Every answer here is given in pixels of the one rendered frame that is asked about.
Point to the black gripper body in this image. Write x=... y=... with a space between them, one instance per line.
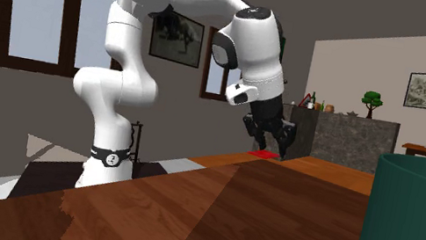
x=267 y=112

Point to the small dark-framed window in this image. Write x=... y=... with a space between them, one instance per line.
x=214 y=80

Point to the red flat square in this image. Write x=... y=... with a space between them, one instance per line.
x=263 y=154

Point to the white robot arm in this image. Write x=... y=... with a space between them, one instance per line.
x=113 y=90

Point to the dark robot stand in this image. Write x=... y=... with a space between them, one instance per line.
x=49 y=179

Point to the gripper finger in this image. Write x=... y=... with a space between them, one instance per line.
x=254 y=127
x=286 y=135

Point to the black thin metal frame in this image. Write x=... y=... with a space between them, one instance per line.
x=137 y=141

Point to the grey stone sideboard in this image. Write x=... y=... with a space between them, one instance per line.
x=344 y=139

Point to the dark framed wall picture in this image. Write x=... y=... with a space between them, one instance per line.
x=178 y=40

